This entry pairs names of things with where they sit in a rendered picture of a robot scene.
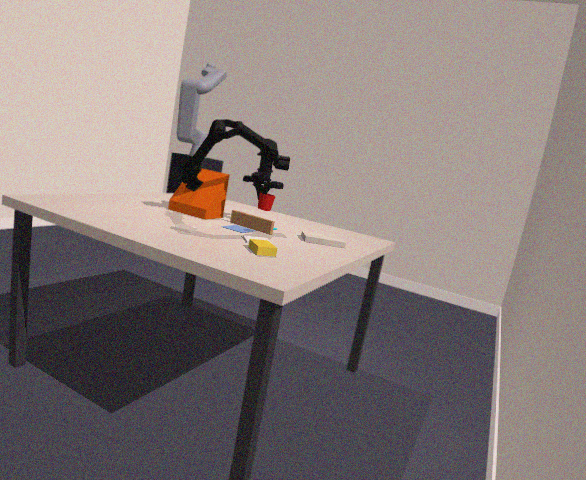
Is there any light brown wooden plank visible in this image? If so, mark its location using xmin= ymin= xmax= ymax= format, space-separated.
xmin=230 ymin=210 xmax=275 ymax=235

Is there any yellow rectangular block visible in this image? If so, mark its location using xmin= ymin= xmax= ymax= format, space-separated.
xmin=248 ymin=239 xmax=277 ymax=257

